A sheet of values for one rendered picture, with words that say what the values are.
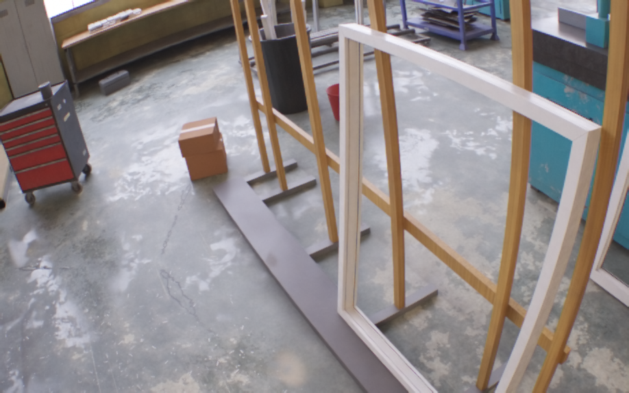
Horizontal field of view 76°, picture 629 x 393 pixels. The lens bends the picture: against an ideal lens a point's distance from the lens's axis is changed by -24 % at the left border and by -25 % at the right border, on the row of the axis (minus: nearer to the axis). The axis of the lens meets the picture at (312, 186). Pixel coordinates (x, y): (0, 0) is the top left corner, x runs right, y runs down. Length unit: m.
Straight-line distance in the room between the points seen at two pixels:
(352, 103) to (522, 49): 0.93
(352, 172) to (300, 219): 1.29
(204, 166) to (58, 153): 1.41
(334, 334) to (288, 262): 0.65
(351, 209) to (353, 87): 0.54
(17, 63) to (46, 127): 3.76
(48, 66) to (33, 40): 0.53
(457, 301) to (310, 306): 0.78
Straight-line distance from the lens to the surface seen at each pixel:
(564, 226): 1.26
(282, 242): 3.13
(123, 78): 7.24
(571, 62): 2.89
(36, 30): 7.92
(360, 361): 2.40
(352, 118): 2.05
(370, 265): 2.95
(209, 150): 3.97
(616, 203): 2.71
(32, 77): 8.05
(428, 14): 6.89
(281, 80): 4.65
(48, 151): 4.51
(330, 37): 6.49
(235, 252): 3.24
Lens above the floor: 1.97
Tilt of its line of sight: 32 degrees down
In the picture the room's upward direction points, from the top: 10 degrees counter-clockwise
